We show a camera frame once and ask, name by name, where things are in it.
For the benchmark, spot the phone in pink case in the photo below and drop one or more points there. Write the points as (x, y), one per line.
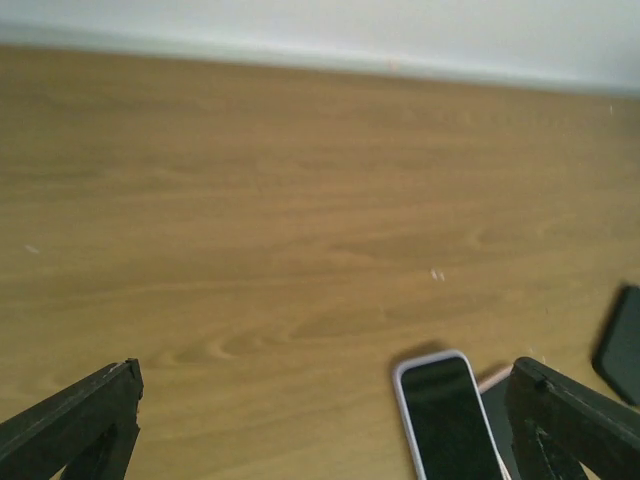
(493, 388)

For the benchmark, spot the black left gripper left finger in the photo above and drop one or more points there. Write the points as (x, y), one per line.
(85, 431)

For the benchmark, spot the black phone upper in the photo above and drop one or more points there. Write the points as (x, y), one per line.
(616, 355)

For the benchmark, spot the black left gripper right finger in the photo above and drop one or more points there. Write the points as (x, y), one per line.
(561, 428)

